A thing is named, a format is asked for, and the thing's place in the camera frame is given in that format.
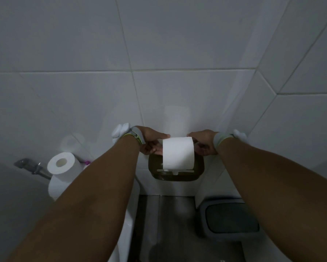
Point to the gray trash bin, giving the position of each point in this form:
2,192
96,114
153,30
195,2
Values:
229,218

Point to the brown wall paper holder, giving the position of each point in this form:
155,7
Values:
199,166

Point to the chrome bidet sprayer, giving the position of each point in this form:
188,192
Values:
24,162

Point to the person's right hand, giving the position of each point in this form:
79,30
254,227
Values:
205,141

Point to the small pink object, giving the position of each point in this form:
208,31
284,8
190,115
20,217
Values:
87,162

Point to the person's left forearm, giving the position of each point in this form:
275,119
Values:
92,204

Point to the person's left hand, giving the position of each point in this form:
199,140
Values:
152,141

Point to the white tracker with gray wristband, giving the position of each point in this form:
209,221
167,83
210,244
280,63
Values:
119,130
239,135

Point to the person's right forearm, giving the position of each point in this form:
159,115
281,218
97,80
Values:
283,199

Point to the white toilet paper roll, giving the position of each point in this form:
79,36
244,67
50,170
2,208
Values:
70,171
178,154

